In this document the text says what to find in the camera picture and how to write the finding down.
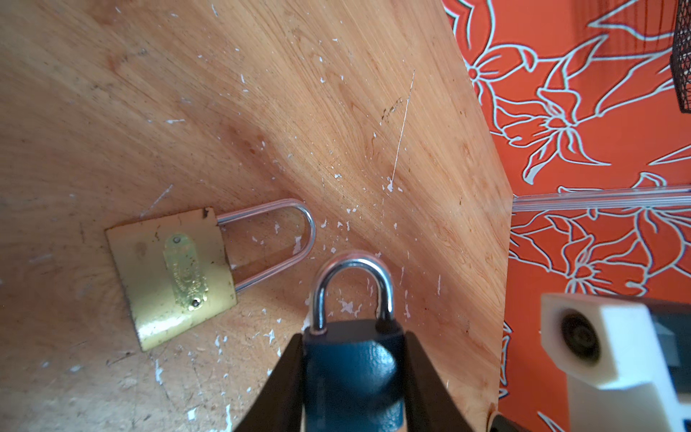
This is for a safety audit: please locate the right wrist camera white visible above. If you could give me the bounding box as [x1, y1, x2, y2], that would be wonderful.
[541, 293, 690, 431]

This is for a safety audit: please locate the small blue padlock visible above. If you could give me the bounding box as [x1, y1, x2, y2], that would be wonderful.
[303, 251, 405, 431]

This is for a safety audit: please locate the black wire basket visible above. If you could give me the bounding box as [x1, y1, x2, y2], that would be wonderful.
[669, 0, 691, 113]

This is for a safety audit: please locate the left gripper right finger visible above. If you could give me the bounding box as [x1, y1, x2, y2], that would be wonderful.
[403, 331, 473, 432]

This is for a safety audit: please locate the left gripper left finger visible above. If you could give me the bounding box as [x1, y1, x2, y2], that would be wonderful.
[235, 334, 304, 432]

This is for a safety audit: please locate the large brass padlock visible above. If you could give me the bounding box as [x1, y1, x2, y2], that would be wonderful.
[105, 199, 317, 352]

